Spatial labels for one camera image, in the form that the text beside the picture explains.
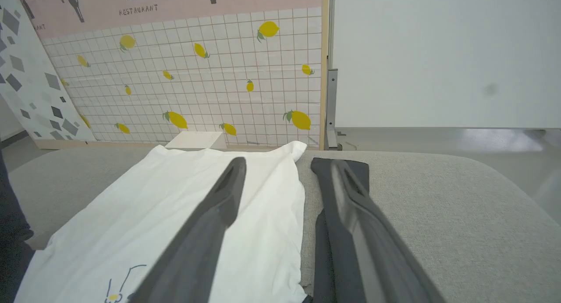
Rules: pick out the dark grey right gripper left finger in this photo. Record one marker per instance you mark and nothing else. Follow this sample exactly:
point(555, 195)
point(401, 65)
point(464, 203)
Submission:
point(206, 233)

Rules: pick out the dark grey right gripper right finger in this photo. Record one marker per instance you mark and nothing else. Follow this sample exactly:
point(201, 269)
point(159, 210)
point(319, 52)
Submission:
point(363, 250)

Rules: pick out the white garment with black sleeve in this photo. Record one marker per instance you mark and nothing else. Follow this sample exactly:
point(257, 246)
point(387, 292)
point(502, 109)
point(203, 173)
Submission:
point(175, 215)

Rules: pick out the white box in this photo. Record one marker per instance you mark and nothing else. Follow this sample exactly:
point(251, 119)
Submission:
point(195, 140)

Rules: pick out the lemon print partition panel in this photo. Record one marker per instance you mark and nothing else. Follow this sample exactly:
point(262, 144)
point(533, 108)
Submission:
point(219, 83)

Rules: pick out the grey diamond pattern panel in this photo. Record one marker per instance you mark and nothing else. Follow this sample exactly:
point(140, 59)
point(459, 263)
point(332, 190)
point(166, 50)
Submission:
point(30, 83)

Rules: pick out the grey metal panel bracket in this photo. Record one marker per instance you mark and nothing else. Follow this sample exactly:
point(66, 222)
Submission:
point(331, 101)

